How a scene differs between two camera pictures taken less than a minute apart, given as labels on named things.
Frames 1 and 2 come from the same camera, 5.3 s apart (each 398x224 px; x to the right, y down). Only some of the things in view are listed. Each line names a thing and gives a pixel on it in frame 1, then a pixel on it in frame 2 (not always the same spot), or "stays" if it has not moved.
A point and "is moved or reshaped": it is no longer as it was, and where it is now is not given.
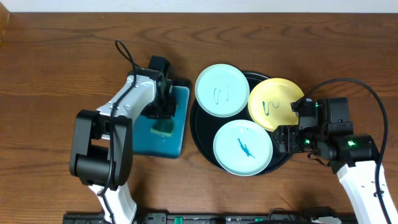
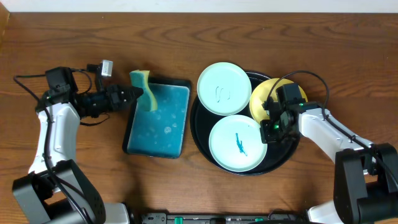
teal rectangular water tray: [165, 138] stays
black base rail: [305, 217] stays
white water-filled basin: [163, 137] stays
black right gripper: [287, 139] → [267, 136]
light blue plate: [243, 147] is moved or reshaped
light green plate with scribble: [222, 90] stays
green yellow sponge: [163, 127] is moved or reshaped
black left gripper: [158, 113] → [114, 97]
